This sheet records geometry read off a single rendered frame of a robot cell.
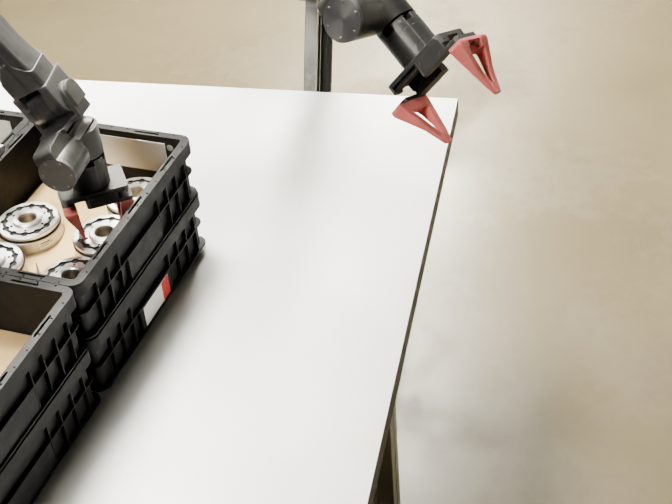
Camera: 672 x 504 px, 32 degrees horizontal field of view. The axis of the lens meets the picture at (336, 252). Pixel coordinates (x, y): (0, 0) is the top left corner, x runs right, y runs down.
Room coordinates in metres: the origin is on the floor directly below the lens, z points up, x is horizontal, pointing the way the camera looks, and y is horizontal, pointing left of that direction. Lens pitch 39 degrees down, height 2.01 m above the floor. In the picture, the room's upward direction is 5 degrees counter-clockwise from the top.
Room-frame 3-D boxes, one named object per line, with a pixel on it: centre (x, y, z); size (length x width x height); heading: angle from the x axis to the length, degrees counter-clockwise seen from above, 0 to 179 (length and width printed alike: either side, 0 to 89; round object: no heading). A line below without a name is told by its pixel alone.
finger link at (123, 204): (1.53, 0.35, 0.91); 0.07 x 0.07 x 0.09; 17
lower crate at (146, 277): (1.55, 0.44, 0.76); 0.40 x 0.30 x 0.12; 158
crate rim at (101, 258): (1.55, 0.44, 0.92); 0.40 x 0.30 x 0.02; 158
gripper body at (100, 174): (1.52, 0.37, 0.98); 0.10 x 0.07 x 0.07; 107
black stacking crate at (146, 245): (1.55, 0.44, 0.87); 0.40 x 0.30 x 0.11; 158
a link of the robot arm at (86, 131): (1.51, 0.37, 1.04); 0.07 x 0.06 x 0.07; 166
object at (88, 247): (1.52, 0.37, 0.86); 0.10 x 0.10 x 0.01
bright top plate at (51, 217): (1.57, 0.50, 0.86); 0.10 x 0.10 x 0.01
